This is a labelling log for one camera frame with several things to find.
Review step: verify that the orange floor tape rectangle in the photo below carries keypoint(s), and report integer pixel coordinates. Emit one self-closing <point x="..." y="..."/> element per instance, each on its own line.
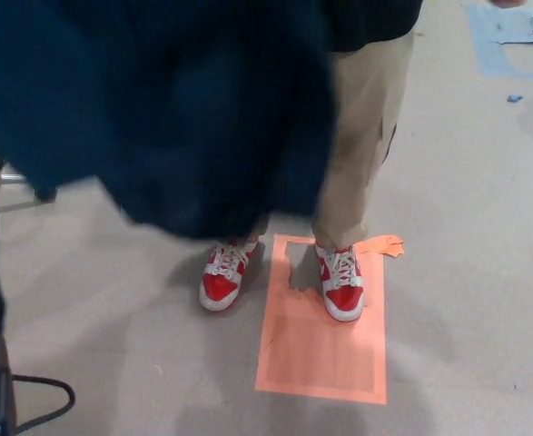
<point x="320" y="363"/>

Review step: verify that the dark teal coat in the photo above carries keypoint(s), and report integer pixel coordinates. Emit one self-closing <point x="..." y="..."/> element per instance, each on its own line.
<point x="134" y="113"/>

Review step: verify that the silver metal bar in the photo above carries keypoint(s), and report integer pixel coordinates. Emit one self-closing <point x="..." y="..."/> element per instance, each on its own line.
<point x="14" y="180"/>

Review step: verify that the person's right red white sneaker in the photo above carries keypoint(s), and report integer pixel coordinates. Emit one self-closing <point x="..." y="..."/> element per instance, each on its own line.
<point x="220" y="290"/>

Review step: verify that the black caster wheel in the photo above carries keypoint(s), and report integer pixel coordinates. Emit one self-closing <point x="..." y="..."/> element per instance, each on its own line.
<point x="46" y="194"/>

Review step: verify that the torn orange tape scrap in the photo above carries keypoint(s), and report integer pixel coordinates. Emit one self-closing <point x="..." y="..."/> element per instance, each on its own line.
<point x="384" y="245"/>

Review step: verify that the person's red white sneaker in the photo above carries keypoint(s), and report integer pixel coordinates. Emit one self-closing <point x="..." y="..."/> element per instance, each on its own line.
<point x="343" y="300"/>
<point x="220" y="290"/>

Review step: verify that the black sweater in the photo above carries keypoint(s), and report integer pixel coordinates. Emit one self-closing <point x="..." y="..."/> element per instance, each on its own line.
<point x="370" y="22"/>

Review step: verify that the blue floor tape rectangle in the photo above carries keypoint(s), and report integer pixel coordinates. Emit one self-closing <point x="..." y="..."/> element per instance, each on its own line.
<point x="484" y="45"/>

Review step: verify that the person's left red white sneaker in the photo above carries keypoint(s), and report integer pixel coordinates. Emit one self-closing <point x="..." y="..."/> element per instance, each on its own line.
<point x="343" y="300"/>

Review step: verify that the small blue tape scrap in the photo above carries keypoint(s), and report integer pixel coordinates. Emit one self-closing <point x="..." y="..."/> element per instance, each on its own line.
<point x="514" y="97"/>

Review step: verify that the beige cargo trousers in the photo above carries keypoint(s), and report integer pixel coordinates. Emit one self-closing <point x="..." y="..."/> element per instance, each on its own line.
<point x="361" y="159"/>

